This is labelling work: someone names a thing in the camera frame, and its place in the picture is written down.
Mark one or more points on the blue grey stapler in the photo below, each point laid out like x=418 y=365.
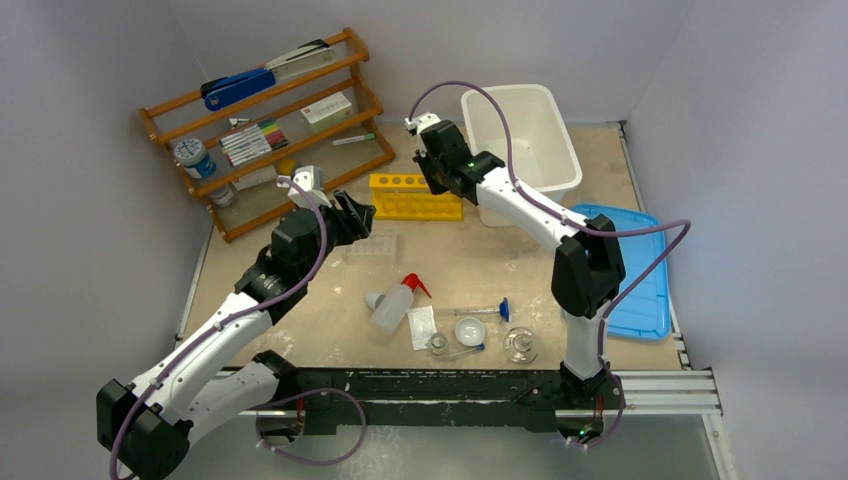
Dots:
x=226 y=91

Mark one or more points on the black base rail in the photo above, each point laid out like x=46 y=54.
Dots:
x=323 y=399

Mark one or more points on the yellow sponge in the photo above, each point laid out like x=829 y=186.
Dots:
x=286 y=166

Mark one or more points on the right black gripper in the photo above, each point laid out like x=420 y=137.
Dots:
x=428 y=167

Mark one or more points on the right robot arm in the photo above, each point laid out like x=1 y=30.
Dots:
x=588 y=268

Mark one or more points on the white ceramic dish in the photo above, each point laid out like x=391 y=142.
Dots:
x=470 y=331

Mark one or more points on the yellow test tube rack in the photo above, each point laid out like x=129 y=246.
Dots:
x=407 y=197

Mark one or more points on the white flat box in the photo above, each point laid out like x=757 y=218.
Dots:
x=258 y=177

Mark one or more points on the blue plastic lid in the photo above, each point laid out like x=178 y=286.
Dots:
x=644 y=314

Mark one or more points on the clear plastic packet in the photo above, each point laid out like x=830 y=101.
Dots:
x=422 y=326

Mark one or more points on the wooden shelf rack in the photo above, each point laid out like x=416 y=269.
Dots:
x=187 y=117

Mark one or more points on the clear tube rack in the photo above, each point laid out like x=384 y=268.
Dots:
x=380 y=248

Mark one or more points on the white plastic bin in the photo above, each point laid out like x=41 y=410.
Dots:
x=542 y=150

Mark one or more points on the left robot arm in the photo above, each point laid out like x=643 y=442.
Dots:
x=149 y=424

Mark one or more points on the blue cap glass vial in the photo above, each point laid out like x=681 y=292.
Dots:
x=470 y=351

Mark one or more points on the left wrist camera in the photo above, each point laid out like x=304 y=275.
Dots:
x=310 y=179

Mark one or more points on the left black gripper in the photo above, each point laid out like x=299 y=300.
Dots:
x=353 y=219

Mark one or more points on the glass conical flask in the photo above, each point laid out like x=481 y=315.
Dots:
x=520 y=345

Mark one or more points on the small clear jar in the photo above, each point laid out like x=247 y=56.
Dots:
x=223 y=196

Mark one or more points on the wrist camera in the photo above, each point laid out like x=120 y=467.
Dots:
x=416 y=124
x=310 y=179

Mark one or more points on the green white marker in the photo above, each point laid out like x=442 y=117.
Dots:
x=353 y=139

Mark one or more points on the small glass beaker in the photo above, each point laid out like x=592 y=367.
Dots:
x=438 y=344

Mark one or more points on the blue base glass cylinder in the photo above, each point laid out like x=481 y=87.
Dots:
x=500 y=312

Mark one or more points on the small white clip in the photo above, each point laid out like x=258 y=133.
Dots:
x=238 y=122

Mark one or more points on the white green box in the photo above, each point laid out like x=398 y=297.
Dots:
x=327 y=112

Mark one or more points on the red nozzle wash bottle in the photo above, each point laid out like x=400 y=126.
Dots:
x=388 y=309

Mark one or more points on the blue lid jar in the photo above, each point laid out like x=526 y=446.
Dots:
x=193 y=156

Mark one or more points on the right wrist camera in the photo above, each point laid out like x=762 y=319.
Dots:
x=416 y=124

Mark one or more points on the coloured marker pack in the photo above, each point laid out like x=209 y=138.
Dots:
x=253 y=142

